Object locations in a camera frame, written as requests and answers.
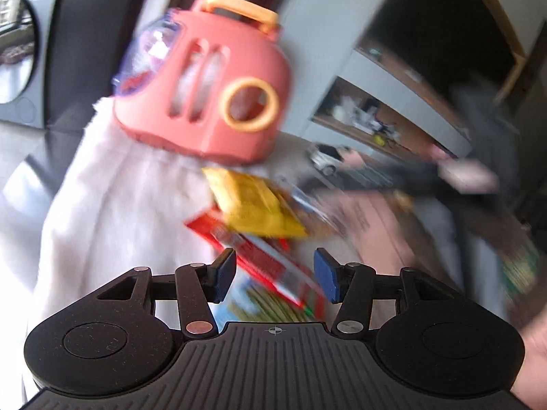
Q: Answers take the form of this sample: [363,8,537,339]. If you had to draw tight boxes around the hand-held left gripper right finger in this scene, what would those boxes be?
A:
[313,248,454,337]

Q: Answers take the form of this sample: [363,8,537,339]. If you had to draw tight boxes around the pink pet carrier backpack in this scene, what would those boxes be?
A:
[112,0,295,166]

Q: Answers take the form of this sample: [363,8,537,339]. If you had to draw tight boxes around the dark grey cloth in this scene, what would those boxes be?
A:
[449,81,520,172]

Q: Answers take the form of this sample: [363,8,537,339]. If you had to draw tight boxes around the person's bare leg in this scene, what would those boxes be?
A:
[510,319,547,410]

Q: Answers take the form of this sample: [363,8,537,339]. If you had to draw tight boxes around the white toy car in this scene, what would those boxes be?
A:
[308,143,355,177]

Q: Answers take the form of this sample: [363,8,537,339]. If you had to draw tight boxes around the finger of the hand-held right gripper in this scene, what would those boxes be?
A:
[299,163,441,201]

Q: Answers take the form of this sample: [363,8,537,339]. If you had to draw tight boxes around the white wooden shelf unit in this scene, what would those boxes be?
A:
[273,0,533,161]

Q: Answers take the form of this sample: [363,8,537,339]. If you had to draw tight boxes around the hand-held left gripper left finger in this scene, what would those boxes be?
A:
[97,248,237,339]

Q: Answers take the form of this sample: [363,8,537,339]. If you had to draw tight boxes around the white blanket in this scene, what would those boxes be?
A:
[21,94,343,398]

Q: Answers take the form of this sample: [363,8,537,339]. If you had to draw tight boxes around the blue green snack packet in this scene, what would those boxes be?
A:
[214,273,325,323]

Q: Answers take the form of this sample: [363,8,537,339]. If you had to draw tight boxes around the yellow snack packet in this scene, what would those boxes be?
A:
[202,167,308,240]

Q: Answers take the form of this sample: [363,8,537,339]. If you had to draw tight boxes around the grey washing machine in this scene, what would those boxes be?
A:
[0,0,67,129]

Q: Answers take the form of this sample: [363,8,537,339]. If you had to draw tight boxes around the pile of small shelf clutter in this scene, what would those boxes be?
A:
[332,94,404,147]

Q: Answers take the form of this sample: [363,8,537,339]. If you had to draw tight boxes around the red snack packet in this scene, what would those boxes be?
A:
[184,207,330,321]

